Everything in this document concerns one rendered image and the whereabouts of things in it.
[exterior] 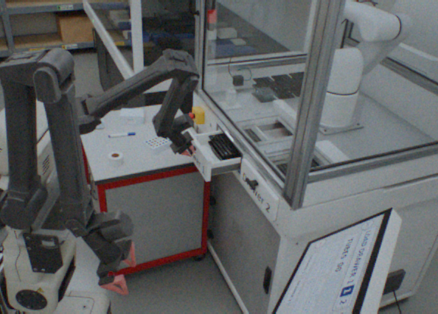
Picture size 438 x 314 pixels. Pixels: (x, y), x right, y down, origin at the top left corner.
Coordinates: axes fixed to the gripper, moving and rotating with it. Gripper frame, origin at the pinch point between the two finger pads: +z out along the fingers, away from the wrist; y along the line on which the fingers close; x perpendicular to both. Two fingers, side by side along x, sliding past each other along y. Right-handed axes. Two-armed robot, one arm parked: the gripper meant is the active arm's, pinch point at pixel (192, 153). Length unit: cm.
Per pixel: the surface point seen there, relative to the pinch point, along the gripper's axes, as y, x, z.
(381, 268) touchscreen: 26, -100, -20
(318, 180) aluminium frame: 32, -52, 2
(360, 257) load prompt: 24, -93, -18
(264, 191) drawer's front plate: 14.5, -35.0, 8.5
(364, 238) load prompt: 28, -88, -14
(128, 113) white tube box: -17, 59, 0
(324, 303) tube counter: 10, -99, -22
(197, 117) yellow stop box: 11.0, 32.0, 10.9
